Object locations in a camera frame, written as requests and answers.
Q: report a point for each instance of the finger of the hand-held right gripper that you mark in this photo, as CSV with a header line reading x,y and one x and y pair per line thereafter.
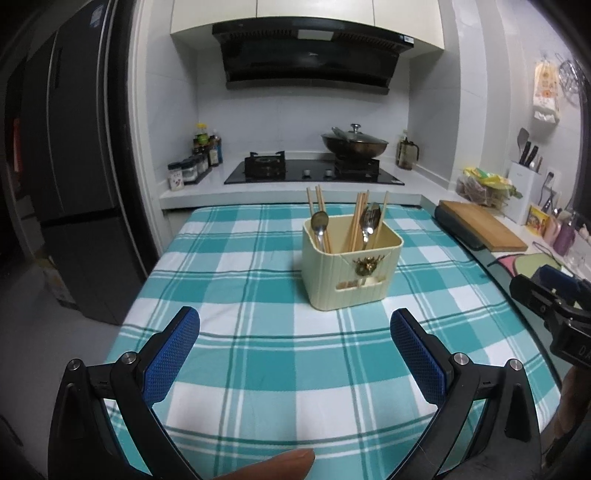
x,y
531,295
556,279

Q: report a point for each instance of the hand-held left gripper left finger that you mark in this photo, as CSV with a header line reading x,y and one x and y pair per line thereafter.
x,y
171,355

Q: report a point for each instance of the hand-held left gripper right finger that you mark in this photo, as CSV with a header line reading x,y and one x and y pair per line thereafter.
x,y
418,355

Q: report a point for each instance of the cream plastic utensil holder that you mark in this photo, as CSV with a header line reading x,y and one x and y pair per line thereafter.
x,y
341,277

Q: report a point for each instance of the metal spoon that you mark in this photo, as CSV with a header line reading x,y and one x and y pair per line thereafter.
x,y
319,221
371,217

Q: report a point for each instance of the person's right forearm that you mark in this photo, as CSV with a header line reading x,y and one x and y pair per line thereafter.
x,y
569,406

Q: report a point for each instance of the person's left hand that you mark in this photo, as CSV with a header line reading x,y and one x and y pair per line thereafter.
x,y
286,464

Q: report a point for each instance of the green mat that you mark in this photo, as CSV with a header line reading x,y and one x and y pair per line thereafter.
x,y
538,264

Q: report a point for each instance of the pink mat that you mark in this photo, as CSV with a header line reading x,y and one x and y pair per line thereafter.
x,y
505,264

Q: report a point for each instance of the pink soap bottle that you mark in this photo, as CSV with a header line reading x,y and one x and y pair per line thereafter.
x,y
564,237

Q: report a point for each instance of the peach bottle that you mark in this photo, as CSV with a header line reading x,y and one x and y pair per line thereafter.
x,y
548,228

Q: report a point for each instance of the yellow instant noodle cup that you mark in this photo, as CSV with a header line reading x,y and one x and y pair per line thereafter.
x,y
538,218

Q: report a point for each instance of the wooden cutting board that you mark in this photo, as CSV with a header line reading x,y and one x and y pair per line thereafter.
x,y
485,226

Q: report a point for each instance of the white knife block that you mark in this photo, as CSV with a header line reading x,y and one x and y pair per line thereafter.
x,y
524,194

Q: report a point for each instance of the black induction cooker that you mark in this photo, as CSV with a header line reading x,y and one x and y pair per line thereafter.
x,y
455,228

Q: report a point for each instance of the teal checked tablecloth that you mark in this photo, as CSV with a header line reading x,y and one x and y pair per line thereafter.
x,y
258,286

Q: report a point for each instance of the brown food bag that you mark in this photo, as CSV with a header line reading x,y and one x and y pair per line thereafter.
x,y
473,189

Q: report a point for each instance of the yellow green snack packet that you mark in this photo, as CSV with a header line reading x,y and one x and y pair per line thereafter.
x,y
489,177

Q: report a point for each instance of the grey spatula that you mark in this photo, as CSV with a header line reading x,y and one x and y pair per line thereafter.
x,y
523,137

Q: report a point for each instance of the white label spice jar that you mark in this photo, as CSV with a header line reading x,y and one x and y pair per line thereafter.
x,y
176,177

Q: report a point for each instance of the glass spice jar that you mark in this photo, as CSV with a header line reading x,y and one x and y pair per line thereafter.
x,y
188,171
196,167
204,164

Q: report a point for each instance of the glass pitcher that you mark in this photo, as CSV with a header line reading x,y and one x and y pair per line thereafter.
x,y
406,157

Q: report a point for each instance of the printed plastic bag pack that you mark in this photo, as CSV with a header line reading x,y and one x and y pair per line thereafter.
x,y
546,87

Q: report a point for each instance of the dark refrigerator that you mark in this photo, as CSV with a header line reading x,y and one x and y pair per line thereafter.
x,y
78,184

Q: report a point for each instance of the hanging metal trivet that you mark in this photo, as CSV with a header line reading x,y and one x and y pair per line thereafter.
x,y
572,81

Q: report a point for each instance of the dark sauce bottle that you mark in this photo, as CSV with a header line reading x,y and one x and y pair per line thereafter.
x,y
213,154

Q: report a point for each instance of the blue label sauce bottle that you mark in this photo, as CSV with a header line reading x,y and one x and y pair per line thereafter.
x,y
219,147

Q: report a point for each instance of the dark wok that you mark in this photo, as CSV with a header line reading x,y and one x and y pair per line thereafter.
x,y
355,150

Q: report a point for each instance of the black glass gas stove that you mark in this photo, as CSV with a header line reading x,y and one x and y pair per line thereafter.
x,y
295,171

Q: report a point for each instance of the glass wok lid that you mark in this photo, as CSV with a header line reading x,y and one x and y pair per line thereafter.
x,y
358,136

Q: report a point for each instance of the red object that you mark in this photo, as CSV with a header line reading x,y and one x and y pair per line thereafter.
x,y
17,145

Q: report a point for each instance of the black range hood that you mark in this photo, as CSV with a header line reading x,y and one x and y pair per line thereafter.
x,y
304,64

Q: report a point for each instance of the white wall socket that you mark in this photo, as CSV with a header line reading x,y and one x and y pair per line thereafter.
x,y
550,179

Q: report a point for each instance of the white wall holder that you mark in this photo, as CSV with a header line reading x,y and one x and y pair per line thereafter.
x,y
546,116

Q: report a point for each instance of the dark door frame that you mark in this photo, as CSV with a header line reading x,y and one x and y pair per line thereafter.
x,y
124,138

